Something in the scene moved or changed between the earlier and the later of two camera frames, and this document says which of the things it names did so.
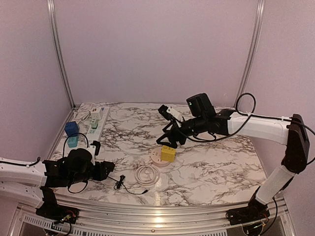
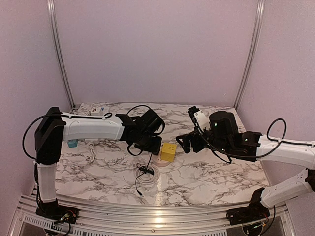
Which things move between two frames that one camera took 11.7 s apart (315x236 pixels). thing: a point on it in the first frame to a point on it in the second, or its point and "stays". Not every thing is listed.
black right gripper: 170,134 to 186,137
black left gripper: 101,174 to 154,148
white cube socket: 96,113 stays
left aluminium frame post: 51,6 stays
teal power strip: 73,141 stays
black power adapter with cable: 120,182 to 143,170
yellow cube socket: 168,153 stays
